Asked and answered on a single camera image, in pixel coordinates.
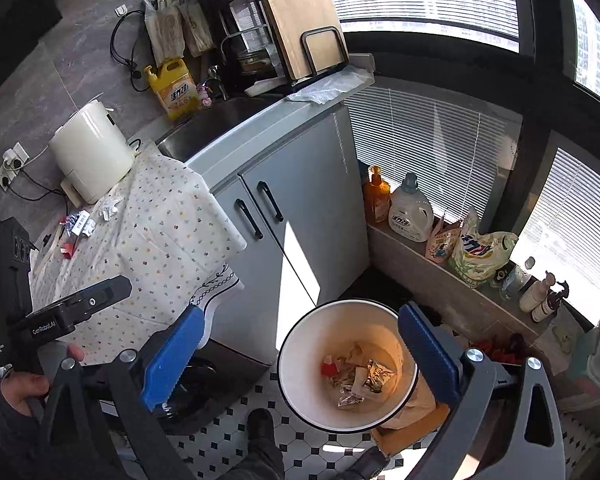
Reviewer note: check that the white laundry detergent jug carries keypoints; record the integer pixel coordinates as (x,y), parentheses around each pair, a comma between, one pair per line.
(410,215)

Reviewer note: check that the white tissue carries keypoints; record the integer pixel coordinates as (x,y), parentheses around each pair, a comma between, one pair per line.
(360,380)
(110,207)

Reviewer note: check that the silver red wrapper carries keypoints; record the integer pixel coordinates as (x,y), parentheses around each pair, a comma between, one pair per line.
(66,250)

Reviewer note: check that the steel sink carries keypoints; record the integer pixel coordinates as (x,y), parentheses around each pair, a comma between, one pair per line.
(215,120)

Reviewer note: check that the pink snack bag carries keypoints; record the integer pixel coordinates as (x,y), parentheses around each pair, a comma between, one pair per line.
(442,242)

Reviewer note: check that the black dish rack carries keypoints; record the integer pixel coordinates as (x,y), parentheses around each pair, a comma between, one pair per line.
(240,20)

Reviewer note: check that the person's black shoe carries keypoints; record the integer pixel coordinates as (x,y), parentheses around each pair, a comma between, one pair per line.
(262,435)
(365,465)

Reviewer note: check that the small pink spray bottle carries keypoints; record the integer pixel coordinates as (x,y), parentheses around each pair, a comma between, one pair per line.
(207,92)

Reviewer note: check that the person's left hand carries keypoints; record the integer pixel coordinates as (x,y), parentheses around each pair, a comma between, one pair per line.
(22,390)

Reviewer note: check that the grey sink cabinet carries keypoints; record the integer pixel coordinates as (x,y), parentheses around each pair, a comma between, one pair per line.
(320,185)

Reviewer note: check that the silver foil wrapper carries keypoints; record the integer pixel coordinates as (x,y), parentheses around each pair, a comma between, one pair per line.
(380,372)

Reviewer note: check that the hanging paper bag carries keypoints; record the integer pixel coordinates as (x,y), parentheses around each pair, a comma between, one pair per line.
(197,25)
(165,30)

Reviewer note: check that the white dishcloth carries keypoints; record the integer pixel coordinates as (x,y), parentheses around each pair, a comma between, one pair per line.
(330,85)

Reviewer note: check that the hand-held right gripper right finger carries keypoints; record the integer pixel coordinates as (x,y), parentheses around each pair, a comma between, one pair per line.
(427,355)

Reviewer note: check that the white pump bottle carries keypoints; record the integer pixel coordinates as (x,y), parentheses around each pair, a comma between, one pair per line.
(532,297)

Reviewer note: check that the white wall power sockets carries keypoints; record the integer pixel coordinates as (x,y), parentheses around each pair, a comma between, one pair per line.
(11,165)

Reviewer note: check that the yellow dish soap bottle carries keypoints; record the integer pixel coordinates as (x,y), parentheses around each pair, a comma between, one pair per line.
(175,90)

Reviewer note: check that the orange pump bottle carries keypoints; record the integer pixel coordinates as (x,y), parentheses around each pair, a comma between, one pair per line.
(376,200)

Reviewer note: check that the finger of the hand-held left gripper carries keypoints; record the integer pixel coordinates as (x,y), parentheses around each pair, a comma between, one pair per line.
(102,295)

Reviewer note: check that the wooden cutting board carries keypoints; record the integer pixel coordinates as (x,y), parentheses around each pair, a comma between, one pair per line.
(300,15)

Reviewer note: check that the yellow white refill pouch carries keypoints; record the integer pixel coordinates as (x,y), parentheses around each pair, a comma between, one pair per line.
(480,255)

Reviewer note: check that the blue white carton box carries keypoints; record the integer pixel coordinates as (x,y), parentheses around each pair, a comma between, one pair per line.
(80,222)

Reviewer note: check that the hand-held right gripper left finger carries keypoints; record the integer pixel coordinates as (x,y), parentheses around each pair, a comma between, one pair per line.
(172,355)

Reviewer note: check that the white air fryer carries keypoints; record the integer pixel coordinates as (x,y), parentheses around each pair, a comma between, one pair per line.
(90,150)

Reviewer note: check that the person's left forearm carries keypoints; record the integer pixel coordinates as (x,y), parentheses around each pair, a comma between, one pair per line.
(5,445)

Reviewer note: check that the clear small bottle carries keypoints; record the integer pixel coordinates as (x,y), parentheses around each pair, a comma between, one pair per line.
(515,280)

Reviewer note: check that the pale plastic basket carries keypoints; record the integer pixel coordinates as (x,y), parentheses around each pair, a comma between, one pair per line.
(595,355)

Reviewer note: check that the floral tablecloth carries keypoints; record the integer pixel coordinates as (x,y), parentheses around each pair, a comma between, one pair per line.
(155,240)

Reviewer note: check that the brown paper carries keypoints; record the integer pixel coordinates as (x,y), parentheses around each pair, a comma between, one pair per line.
(352,352)

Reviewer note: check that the white trash bin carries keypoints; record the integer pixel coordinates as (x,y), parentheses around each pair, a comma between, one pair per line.
(305,350)

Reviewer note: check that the steel pot with lid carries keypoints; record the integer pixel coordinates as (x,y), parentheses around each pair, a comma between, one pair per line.
(252,60)

